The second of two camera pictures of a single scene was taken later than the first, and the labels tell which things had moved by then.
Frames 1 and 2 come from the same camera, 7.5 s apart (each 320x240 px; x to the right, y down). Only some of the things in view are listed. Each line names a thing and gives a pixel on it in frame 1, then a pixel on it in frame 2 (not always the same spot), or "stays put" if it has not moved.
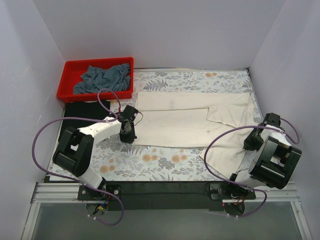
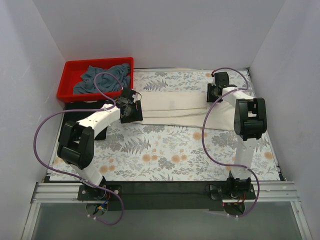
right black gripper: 251,141 → 211,93
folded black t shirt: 83,109 stays put
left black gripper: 127,133 → 135,114
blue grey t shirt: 116,78 stays put
